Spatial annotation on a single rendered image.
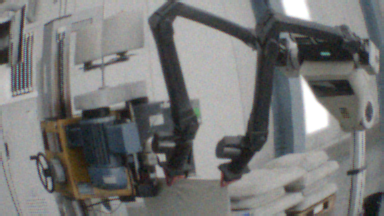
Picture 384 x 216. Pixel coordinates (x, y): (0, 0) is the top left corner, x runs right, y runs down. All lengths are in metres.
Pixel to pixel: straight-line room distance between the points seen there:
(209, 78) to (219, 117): 0.36
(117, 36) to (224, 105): 5.83
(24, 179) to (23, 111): 0.60
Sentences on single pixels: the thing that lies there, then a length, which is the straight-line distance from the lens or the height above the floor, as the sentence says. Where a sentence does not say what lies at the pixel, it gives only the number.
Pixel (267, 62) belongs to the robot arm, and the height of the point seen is 1.44.
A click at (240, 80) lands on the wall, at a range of 8.72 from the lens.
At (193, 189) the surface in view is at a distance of 2.95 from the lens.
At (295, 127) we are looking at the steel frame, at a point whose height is 0.67.
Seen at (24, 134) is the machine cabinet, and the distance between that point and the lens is 5.71.
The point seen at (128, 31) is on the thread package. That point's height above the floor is 1.60.
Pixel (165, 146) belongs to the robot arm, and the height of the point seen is 1.21.
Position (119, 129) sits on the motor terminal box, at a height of 1.29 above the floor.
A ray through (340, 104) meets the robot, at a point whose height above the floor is 1.26.
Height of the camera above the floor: 1.47
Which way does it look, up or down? 3 degrees down
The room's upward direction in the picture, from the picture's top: 7 degrees counter-clockwise
